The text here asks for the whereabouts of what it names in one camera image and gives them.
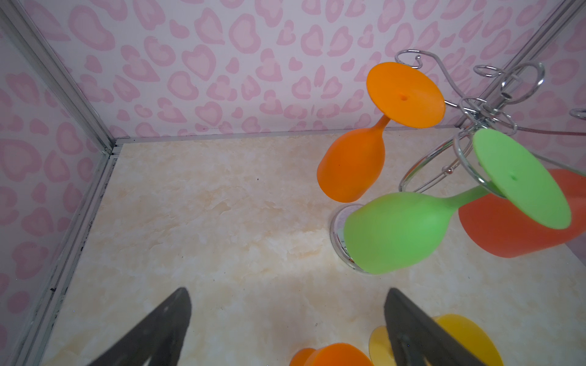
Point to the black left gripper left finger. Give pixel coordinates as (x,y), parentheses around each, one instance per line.
(158,338)

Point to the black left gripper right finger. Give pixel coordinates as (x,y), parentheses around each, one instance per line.
(416,339)

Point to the yellow plastic wine glass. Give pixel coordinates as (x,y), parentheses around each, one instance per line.
(463,330)

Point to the orange wine glass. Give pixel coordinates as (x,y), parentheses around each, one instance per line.
(355,160)
(338,354)

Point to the red plastic wine glass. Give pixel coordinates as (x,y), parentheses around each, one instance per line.
(498,227)

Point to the green plastic wine glass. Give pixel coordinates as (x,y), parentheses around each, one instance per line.
(401,229)

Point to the aluminium frame post back right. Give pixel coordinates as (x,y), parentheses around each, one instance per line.
(544,36)

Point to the aluminium frame post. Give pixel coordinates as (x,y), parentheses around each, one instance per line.
(544,36)
(37,51)

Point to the aluminium frame post back left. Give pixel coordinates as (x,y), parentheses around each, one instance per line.
(37,51)

